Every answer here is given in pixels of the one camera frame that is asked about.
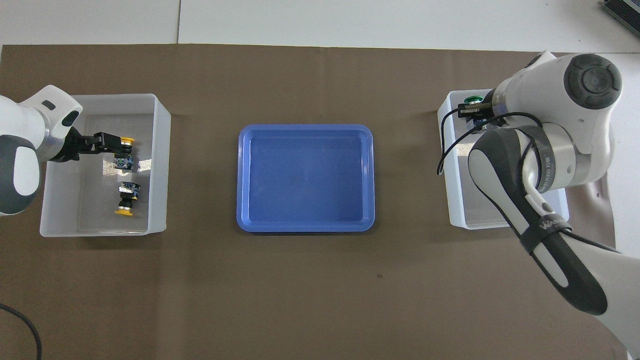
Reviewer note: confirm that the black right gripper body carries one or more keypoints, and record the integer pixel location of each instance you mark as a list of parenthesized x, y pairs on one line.
[(489, 112)]

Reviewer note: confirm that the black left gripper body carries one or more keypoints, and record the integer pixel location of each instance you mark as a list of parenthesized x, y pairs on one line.
[(75, 147)]

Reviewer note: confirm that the green push button switch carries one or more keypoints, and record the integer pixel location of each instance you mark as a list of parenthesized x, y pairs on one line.
[(472, 99)]

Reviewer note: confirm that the yellow push button switch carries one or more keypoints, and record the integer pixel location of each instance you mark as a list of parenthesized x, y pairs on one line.
[(126, 200), (124, 162)]

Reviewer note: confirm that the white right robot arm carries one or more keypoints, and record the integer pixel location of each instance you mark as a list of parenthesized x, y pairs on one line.
[(550, 90)]

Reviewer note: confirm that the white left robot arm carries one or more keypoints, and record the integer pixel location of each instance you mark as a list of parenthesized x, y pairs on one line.
[(20, 125)]

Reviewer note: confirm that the white label sticker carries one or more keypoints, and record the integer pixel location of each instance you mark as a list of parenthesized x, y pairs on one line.
[(123, 176)]

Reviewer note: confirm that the translucent white plastic box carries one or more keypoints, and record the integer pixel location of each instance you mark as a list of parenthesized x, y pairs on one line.
[(160, 200), (452, 200)]

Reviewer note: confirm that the dark ribbed device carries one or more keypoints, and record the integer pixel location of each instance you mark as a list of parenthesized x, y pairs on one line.
[(625, 12)]

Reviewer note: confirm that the blue plastic tray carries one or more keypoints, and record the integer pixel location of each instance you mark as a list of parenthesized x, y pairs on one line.
[(305, 180)]

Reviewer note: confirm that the brown paper mat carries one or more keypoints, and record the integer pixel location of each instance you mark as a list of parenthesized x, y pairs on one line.
[(320, 300)]

